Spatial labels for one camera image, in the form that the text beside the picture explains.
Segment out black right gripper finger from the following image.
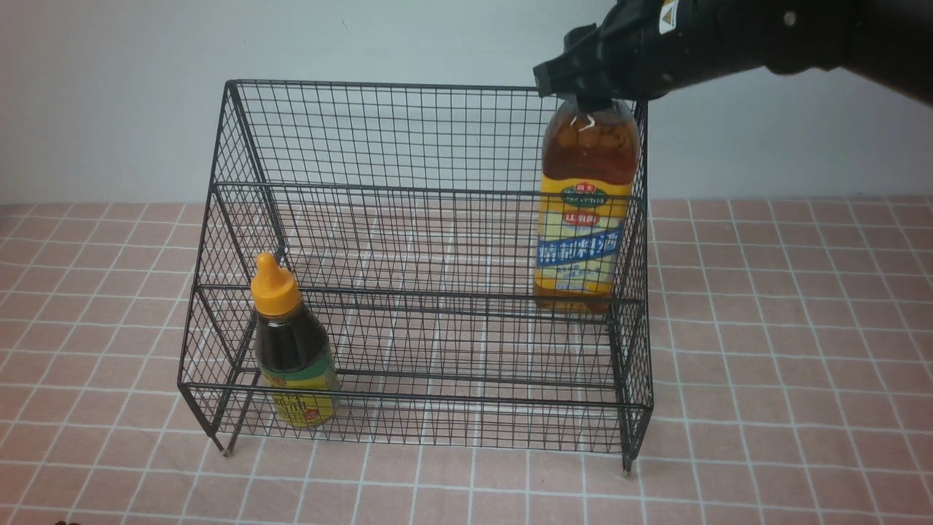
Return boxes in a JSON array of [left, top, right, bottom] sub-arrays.
[[533, 24, 620, 114]]

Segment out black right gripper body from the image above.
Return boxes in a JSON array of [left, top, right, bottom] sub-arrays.
[[594, 1, 773, 100]]

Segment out large amber cooking wine bottle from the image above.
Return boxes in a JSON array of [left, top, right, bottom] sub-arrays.
[[533, 101, 641, 313]]

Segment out small dark sauce bottle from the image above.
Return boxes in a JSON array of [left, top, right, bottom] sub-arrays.
[[251, 252, 340, 428]]

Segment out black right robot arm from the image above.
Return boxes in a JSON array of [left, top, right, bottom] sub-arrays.
[[534, 1, 932, 111]]

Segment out black wire mesh rack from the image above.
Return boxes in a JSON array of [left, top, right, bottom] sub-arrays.
[[177, 79, 654, 475]]

